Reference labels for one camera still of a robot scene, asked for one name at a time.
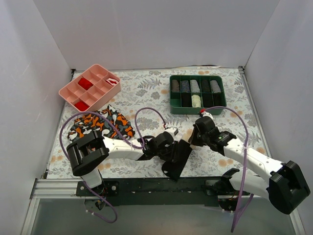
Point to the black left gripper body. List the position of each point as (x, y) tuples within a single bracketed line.
[(172, 149)]

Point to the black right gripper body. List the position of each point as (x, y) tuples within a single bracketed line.
[(195, 135)]

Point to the black underwear beige waistband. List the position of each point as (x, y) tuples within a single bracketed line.
[(180, 154)]

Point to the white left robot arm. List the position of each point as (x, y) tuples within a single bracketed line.
[(88, 152)]

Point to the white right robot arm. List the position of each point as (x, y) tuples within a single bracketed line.
[(283, 184)]

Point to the cream rolled socks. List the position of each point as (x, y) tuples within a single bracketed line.
[(196, 101)]

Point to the black rolled socks front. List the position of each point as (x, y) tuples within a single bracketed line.
[(186, 100)]

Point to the black rolled socks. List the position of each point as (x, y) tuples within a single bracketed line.
[(205, 86), (186, 100)]

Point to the green compartment tray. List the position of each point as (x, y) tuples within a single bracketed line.
[(208, 100)]

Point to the white patterned rolled socks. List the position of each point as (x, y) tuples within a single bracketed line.
[(215, 86)]

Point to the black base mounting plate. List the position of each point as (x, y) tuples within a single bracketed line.
[(163, 191)]

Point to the grey white rolled socks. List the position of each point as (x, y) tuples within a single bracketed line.
[(194, 86)]

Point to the floral fern table mat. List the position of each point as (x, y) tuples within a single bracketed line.
[(151, 89)]

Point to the black rolled socks back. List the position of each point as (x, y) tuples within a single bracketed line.
[(205, 86)]

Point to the blue striped rolled socks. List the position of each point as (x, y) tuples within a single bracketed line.
[(185, 86)]

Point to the grey brown rolled socks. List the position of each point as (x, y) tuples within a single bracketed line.
[(175, 86)]

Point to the red white rolled garment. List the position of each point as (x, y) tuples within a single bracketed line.
[(112, 81)]

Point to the orange camouflage patterned garment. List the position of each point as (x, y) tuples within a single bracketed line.
[(89, 122)]

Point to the red rolled garment front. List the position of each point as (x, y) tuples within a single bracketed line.
[(81, 106)]

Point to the pink compartment tray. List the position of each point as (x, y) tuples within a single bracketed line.
[(92, 89)]

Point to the red rolled garment back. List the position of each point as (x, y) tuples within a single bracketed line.
[(84, 83)]

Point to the aluminium frame rail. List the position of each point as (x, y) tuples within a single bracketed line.
[(61, 207)]

